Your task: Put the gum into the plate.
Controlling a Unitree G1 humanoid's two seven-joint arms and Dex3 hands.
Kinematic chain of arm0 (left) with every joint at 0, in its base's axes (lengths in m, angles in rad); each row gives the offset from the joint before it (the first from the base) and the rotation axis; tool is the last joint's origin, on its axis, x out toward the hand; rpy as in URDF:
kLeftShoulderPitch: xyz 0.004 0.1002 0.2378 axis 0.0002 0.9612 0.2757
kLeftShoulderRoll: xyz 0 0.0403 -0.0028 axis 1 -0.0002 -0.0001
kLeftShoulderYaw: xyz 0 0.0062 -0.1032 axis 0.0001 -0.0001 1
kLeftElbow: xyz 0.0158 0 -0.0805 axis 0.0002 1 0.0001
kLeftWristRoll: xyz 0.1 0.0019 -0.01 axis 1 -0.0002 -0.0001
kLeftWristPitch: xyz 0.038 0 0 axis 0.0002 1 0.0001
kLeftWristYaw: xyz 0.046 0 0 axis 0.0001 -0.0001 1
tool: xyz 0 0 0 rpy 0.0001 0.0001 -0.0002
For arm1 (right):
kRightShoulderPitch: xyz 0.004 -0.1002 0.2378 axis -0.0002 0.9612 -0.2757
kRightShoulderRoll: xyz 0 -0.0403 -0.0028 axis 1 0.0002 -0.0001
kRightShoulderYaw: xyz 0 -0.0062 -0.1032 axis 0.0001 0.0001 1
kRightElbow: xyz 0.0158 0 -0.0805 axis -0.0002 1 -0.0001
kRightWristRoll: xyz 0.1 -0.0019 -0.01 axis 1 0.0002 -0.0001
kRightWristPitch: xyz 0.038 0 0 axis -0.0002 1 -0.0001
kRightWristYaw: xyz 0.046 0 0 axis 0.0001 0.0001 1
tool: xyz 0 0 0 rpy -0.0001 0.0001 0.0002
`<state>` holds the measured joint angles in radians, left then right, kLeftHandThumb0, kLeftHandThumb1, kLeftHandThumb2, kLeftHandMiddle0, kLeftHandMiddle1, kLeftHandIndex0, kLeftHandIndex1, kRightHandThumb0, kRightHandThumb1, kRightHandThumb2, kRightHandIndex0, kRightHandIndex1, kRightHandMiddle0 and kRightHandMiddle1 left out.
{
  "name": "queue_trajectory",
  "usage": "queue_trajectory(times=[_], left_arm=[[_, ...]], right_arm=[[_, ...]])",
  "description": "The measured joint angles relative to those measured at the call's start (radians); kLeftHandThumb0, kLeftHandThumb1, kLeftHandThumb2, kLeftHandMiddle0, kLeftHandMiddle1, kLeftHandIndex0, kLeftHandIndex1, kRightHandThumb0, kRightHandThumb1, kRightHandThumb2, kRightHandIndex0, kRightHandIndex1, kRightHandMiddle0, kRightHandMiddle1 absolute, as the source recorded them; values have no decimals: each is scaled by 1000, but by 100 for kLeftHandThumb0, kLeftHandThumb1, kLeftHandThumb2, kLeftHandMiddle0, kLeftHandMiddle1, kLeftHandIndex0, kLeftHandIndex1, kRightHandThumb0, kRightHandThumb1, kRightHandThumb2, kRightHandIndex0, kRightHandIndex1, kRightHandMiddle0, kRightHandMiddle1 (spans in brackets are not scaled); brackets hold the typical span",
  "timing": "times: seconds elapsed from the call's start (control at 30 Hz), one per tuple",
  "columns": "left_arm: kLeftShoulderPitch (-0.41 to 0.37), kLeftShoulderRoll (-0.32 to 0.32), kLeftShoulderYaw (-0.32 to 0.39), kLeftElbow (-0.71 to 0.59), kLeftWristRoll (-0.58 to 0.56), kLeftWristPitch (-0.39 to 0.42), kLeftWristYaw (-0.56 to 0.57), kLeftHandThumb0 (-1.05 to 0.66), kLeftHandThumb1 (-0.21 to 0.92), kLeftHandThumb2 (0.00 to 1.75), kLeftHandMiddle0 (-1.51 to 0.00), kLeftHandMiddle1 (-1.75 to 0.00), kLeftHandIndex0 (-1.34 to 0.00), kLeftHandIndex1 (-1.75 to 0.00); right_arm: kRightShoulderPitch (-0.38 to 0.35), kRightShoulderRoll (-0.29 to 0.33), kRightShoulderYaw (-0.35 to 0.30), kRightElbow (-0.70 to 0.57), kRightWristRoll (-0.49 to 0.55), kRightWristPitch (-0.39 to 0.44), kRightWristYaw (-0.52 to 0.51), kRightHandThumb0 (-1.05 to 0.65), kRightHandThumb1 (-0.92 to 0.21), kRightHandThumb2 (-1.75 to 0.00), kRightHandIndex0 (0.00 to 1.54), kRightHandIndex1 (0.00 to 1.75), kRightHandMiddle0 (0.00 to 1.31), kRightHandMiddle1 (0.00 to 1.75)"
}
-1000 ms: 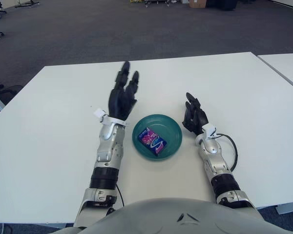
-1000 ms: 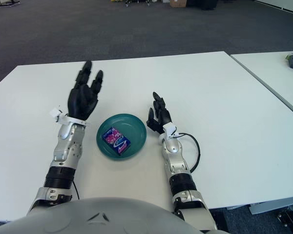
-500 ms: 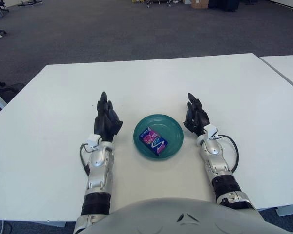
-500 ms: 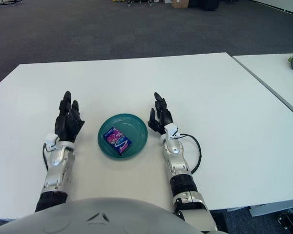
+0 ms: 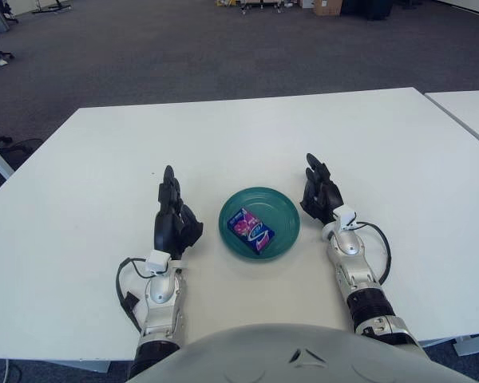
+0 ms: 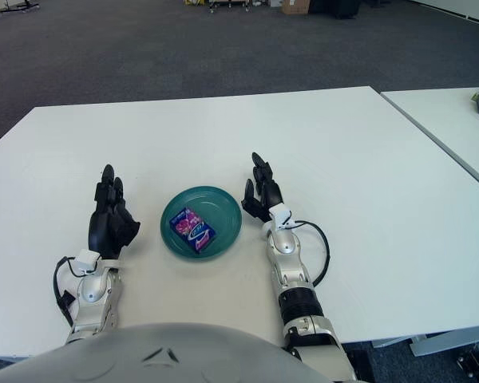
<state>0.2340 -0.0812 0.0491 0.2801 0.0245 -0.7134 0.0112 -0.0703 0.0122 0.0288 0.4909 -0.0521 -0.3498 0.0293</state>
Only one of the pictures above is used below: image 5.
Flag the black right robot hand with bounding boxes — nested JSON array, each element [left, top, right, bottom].
[[299, 152, 344, 227]]

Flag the white right wrist connector box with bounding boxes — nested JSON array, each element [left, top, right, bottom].
[[335, 206, 358, 232]]

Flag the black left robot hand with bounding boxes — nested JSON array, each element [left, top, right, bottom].
[[153, 165, 204, 260]]

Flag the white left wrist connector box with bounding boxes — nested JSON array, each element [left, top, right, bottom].
[[145, 250, 172, 276]]

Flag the green round plate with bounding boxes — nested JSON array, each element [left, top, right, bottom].
[[218, 187, 302, 263]]

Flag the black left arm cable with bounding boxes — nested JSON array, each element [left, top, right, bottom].
[[116, 257, 148, 332]]

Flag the grey robot torso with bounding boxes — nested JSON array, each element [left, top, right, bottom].
[[127, 323, 479, 383]]

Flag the black floor stand base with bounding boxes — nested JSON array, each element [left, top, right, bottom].
[[31, 0, 73, 15]]

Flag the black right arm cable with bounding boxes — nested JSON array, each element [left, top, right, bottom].
[[353, 222, 392, 286]]

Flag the white table foot bar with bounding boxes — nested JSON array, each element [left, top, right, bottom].
[[453, 334, 479, 357]]

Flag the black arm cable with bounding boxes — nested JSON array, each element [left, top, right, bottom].
[[353, 222, 392, 286], [116, 257, 148, 332]]

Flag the wheeled equipment rack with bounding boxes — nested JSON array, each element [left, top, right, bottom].
[[239, 0, 300, 13]]

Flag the purple gum pack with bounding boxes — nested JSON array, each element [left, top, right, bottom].
[[227, 206, 276, 256]]

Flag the black cabinet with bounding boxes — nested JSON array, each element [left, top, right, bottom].
[[341, 0, 394, 21]]

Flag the brown cardboard box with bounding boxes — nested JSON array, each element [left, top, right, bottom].
[[313, 0, 342, 16]]

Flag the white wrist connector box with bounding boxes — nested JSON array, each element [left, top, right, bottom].
[[145, 250, 172, 276], [335, 206, 358, 232]]

